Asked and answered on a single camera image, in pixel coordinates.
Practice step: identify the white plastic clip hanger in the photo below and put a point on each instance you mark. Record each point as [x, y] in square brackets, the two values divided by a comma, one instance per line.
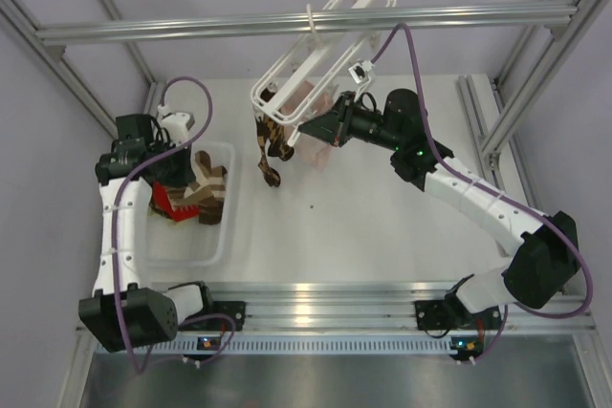
[309, 68]

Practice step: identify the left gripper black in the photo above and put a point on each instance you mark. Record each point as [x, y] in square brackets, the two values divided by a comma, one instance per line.
[185, 174]

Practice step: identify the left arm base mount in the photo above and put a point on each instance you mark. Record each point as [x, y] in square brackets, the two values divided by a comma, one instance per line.
[235, 310]

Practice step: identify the red sock with face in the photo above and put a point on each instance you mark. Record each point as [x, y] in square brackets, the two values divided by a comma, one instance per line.
[161, 204]

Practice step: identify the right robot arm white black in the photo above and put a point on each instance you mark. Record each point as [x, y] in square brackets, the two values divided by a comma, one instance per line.
[542, 247]

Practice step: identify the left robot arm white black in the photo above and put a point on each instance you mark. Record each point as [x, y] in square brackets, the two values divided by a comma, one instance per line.
[123, 311]

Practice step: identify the aluminium crossbar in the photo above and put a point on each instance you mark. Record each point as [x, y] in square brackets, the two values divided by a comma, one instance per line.
[540, 13]

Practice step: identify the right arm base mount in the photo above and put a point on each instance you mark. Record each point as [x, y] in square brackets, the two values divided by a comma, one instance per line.
[433, 316]

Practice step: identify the pink sheer socks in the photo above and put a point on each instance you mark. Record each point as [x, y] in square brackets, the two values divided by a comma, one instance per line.
[310, 145]

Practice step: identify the white plastic basket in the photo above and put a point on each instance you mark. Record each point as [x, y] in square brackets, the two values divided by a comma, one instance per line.
[189, 244]

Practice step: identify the brown beige striped sock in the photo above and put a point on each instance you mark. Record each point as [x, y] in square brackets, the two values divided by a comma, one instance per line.
[207, 193]

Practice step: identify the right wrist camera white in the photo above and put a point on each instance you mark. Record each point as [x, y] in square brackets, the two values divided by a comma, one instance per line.
[362, 71]

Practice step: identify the brown yellow argyle sock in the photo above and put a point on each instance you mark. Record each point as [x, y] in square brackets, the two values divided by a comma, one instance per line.
[272, 143]

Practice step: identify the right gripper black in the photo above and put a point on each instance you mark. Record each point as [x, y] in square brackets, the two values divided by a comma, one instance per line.
[328, 128]

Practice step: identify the slotted cable duct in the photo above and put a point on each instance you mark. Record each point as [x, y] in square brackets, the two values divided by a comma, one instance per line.
[320, 344]

